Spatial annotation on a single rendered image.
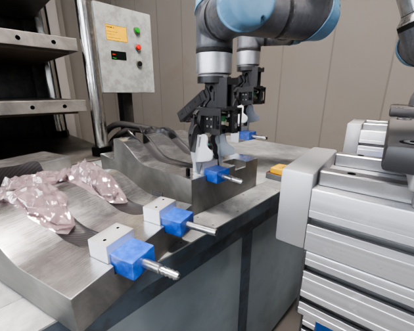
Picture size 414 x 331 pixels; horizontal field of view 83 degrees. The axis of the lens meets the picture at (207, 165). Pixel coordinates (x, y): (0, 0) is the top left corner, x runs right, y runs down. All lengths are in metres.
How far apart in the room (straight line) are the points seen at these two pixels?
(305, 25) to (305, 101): 1.85
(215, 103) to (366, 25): 1.89
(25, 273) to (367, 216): 0.40
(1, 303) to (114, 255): 0.17
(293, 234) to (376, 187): 0.10
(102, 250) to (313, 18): 0.48
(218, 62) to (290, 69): 1.90
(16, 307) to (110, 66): 1.12
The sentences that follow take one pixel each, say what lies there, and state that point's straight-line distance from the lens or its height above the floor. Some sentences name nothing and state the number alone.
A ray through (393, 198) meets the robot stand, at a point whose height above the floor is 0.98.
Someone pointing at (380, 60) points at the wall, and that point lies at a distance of 2.26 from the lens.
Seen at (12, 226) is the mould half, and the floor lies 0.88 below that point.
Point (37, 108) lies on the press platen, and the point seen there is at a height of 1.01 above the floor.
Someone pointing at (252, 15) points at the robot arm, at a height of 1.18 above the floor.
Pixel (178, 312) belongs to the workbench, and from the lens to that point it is 0.65.
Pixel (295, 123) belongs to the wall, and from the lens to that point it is 2.35.
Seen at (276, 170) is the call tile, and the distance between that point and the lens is 0.80.
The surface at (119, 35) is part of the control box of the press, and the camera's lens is 1.41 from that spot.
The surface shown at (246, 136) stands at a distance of 0.82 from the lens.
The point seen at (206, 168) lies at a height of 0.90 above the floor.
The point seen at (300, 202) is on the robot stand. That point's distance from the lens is 0.28.
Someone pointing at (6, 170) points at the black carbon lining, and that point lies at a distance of 0.69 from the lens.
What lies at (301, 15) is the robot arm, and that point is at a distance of 0.47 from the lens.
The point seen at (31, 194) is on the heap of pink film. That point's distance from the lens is 0.49.
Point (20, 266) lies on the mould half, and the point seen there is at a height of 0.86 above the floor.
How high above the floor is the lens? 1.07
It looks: 17 degrees down
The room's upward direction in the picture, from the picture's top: straight up
